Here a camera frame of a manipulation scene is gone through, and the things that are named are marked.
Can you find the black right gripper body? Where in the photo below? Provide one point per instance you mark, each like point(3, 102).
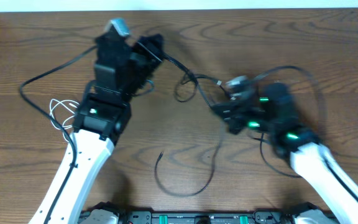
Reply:
point(253, 119)

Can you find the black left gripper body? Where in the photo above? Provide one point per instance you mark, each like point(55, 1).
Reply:
point(148, 50)

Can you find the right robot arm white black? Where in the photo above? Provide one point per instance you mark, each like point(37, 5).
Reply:
point(293, 141)

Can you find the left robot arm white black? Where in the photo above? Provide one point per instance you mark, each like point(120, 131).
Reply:
point(105, 110)

